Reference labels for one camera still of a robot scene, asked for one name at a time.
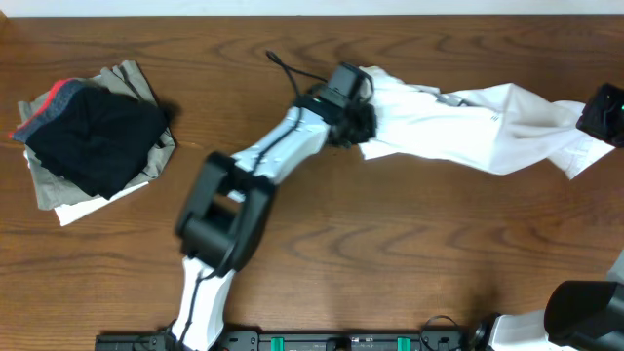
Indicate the white graphic t-shirt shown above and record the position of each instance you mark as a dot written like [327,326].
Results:
[498,130]

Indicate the white folded garment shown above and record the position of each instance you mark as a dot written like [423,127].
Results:
[88,207]

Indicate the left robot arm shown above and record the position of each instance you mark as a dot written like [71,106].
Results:
[223,219]

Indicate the black folded garment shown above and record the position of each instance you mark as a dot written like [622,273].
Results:
[91,137]

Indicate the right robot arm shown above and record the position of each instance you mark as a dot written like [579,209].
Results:
[580,315]

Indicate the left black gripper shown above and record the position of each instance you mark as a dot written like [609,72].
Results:
[359,123]

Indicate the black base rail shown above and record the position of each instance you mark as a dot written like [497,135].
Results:
[433,336]

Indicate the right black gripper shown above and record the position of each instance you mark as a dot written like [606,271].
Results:
[596,121]

